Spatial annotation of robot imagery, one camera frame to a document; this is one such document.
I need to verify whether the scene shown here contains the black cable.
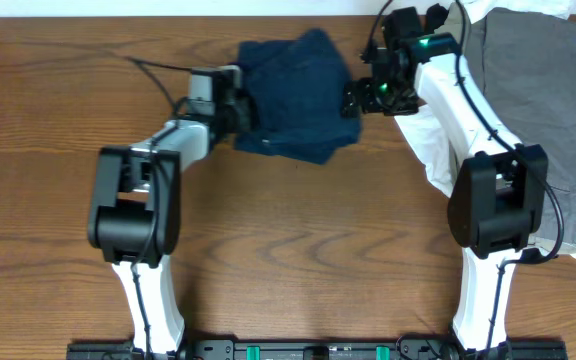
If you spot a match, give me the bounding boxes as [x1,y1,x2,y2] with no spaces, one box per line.
[126,56,194,360]
[362,0,565,360]

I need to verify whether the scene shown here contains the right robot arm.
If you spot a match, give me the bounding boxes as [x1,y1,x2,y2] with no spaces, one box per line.
[341,7,564,359]

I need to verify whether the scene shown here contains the left black cable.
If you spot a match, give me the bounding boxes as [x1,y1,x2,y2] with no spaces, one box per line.
[126,56,194,360]

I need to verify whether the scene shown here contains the black garment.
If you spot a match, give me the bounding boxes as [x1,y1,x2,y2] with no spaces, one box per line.
[424,3,449,34]

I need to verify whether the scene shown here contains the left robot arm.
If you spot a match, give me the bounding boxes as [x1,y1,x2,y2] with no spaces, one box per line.
[67,65,254,359]

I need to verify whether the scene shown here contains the right black cable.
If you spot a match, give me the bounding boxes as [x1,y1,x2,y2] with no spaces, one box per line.
[362,0,565,360]

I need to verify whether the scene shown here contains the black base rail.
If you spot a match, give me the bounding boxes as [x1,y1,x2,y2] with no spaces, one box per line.
[65,337,568,360]

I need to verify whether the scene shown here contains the navy blue shorts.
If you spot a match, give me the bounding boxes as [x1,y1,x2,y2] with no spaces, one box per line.
[234,28,362,165]

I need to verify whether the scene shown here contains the khaki garment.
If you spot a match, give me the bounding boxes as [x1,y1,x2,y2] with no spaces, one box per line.
[442,2,576,255]

